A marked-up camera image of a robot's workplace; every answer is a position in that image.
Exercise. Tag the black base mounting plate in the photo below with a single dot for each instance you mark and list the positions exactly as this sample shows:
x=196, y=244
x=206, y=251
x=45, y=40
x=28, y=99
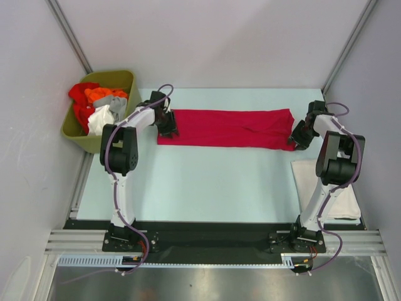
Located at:
x=176, y=243

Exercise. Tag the right aluminium frame rail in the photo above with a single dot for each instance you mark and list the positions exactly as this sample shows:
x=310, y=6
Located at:
x=361, y=243

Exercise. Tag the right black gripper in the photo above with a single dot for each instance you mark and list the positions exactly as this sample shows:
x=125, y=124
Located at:
x=296, y=137

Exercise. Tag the folded white t shirt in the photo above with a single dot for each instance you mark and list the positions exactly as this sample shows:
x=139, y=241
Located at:
x=344, y=208

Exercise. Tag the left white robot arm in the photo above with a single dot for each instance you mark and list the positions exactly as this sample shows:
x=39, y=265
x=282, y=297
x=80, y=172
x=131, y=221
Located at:
x=119, y=156

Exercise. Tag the crimson red t shirt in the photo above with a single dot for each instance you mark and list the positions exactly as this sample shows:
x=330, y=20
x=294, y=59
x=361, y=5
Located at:
x=220, y=128

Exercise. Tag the bright red t shirt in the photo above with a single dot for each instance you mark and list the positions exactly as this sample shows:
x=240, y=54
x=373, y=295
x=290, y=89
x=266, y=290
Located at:
x=81, y=107

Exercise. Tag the aluminium frame rail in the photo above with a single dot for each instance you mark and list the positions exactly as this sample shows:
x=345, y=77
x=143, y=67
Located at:
x=75, y=242
x=361, y=243

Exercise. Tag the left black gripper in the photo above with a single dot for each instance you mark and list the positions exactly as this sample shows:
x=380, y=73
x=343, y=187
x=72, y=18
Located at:
x=171, y=127

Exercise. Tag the orange t shirt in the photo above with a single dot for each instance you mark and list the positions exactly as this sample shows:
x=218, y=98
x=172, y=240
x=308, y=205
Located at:
x=95, y=94

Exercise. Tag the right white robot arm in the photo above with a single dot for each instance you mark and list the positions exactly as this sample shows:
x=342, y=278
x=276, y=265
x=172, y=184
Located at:
x=338, y=166

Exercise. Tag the left aluminium frame rail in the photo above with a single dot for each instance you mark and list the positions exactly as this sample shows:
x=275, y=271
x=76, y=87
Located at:
x=75, y=242

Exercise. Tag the left corner aluminium post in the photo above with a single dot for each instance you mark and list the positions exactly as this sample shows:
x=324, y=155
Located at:
x=69, y=34

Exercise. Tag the white t shirt in bin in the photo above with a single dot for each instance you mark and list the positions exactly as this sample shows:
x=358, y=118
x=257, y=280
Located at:
x=102, y=116

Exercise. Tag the corner aluminium post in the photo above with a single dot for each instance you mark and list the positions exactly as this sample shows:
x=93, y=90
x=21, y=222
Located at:
x=69, y=34
x=351, y=41

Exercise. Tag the right corner aluminium post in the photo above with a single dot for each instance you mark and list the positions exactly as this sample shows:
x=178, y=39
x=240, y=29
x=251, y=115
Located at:
x=351, y=41

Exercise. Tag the grey t shirt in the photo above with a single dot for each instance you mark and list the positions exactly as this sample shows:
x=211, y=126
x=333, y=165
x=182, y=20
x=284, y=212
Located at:
x=117, y=106

